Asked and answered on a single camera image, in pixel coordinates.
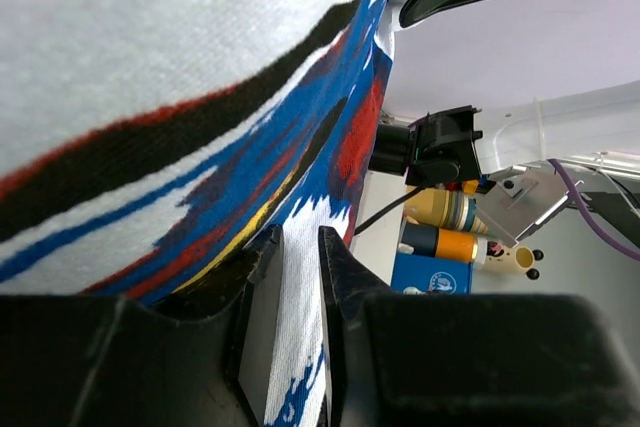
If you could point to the stacked paper cups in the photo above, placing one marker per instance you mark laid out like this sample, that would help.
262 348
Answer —
452 210

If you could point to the orange blue can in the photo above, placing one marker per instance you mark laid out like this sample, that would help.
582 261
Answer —
436 242

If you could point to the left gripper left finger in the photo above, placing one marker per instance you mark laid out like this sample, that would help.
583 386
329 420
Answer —
200 357

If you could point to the blue white patterned trousers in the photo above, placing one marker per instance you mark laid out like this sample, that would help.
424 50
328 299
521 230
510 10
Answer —
145 142

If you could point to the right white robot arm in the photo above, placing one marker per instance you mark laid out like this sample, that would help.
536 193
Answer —
550 79

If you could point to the grey metal bracket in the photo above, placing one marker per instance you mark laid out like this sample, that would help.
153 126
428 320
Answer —
520 202

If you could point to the cream panda bottle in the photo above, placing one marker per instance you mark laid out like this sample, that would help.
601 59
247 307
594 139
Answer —
496 258

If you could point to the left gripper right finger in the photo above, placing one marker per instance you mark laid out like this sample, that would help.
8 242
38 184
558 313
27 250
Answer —
394 359

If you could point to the blue printed box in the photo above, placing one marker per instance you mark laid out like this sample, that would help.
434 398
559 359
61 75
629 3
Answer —
414 274

